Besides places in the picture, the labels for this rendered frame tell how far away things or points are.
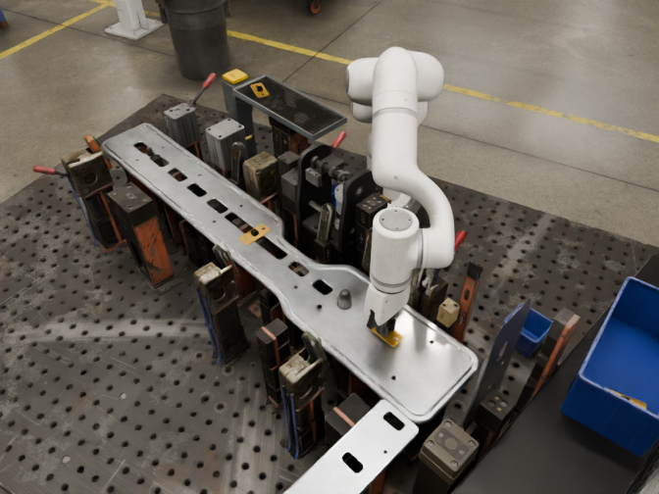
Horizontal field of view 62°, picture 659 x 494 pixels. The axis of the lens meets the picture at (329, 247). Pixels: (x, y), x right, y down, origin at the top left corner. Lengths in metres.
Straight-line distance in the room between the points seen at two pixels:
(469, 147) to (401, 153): 2.58
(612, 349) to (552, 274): 0.62
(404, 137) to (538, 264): 0.97
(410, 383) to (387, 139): 0.51
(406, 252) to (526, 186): 2.43
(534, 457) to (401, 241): 0.47
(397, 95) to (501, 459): 0.71
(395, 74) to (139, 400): 1.06
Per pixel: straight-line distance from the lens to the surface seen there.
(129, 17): 5.26
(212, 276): 1.36
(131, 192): 1.69
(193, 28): 4.20
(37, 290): 1.99
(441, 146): 3.61
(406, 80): 1.14
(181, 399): 1.59
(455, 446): 1.10
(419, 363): 1.25
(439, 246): 1.04
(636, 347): 1.38
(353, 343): 1.26
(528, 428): 1.18
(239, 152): 1.65
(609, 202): 3.47
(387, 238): 0.99
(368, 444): 1.14
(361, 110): 1.66
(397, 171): 1.06
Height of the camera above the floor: 2.03
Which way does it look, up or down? 45 degrees down
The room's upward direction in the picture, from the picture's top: 1 degrees counter-clockwise
